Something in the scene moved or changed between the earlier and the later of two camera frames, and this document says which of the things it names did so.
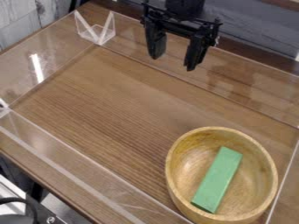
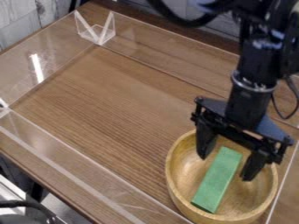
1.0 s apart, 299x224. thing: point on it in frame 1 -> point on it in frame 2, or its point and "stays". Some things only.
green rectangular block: x=216 y=179 stays
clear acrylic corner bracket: x=96 y=33 stays
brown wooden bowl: x=251 y=189 stays
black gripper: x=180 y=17 -> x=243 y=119
